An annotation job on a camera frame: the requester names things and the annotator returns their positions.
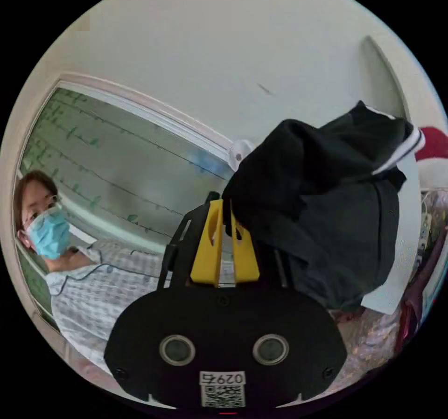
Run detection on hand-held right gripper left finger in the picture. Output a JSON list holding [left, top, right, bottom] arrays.
[[190, 199, 224, 286]]

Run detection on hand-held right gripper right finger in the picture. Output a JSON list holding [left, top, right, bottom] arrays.
[[231, 220, 260, 284]]

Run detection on black jacket with white stripes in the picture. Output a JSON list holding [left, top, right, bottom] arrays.
[[222, 100, 426, 313]]

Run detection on window with green patterned curtain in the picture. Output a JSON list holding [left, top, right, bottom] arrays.
[[14, 72, 245, 325]]

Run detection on person's body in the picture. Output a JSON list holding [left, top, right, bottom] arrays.
[[14, 169, 236, 374]]

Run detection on bed with printed sheet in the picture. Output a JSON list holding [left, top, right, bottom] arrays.
[[329, 188, 448, 388]]

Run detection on pile of clothes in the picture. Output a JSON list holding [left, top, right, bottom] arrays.
[[414, 126, 448, 192]]

